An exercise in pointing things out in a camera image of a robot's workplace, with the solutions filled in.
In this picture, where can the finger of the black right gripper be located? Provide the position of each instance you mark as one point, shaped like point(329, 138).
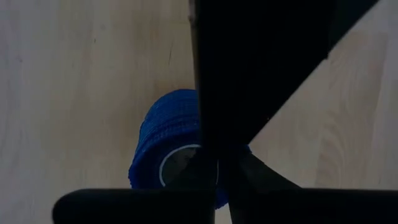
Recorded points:
point(248, 62)

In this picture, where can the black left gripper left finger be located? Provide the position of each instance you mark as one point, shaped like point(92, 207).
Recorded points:
point(140, 207)

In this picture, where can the blue bandage roll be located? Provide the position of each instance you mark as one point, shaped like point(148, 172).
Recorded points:
point(168, 124)

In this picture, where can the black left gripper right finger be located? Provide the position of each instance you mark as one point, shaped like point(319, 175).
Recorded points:
point(311, 208)

